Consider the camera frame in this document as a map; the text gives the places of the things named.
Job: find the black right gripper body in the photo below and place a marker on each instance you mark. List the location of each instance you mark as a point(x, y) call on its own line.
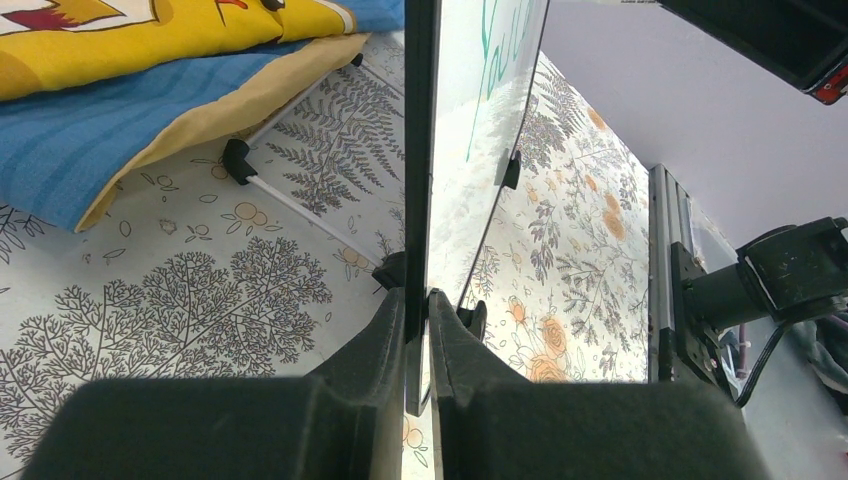
point(802, 42)

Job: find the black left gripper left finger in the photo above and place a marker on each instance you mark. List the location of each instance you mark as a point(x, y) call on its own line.
point(343, 420)

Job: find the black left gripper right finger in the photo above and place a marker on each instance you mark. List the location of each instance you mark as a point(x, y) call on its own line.
point(492, 423)

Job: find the white board with black frame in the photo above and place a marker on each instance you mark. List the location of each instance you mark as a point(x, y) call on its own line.
point(469, 68)

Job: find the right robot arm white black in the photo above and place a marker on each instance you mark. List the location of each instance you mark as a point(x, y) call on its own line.
point(791, 274)

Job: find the floral patterned tablecloth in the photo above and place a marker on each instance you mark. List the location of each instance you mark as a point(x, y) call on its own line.
point(192, 275)

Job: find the blue cartoon print cloth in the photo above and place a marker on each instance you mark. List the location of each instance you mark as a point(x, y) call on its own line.
point(91, 90)

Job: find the aluminium frame post right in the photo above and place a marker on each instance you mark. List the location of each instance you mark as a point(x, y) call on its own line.
point(669, 222)

